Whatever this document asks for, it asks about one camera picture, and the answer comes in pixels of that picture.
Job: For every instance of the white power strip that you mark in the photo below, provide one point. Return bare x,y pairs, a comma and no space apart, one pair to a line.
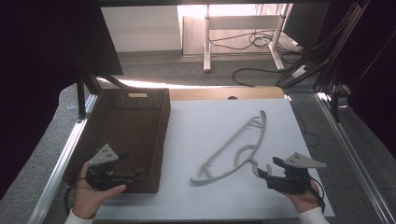
299,71

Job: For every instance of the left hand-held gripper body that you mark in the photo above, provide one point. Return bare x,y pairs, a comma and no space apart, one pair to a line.
100,174

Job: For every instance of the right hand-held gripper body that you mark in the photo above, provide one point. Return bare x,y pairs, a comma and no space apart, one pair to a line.
292,179

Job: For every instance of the brown woven basket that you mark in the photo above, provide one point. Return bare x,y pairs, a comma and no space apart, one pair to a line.
130,137

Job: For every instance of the person's left hand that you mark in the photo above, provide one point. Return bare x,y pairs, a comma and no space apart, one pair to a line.
88,199

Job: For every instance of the grey plastic clothes hanger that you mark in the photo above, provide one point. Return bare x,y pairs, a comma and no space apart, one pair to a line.
263,127

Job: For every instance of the white desk frame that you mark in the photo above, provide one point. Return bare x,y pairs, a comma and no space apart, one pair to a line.
208,37

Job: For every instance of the white table mat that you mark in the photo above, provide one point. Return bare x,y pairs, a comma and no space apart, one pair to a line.
199,130

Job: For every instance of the person's right hand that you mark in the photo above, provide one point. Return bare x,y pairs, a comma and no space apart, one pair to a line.
303,199

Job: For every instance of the black metal stand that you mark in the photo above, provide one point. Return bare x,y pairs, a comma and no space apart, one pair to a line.
334,99
81,96

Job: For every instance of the aluminium rail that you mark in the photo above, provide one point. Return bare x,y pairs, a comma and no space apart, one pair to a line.
62,161
351,149

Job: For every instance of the white cabinet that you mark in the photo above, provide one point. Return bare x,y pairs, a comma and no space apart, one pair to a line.
140,29

